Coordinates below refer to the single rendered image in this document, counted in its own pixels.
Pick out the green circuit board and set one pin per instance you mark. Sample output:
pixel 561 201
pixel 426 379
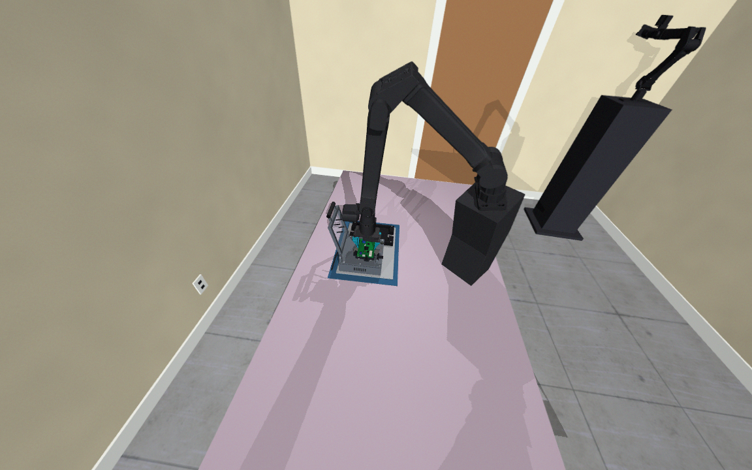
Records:
pixel 366 249

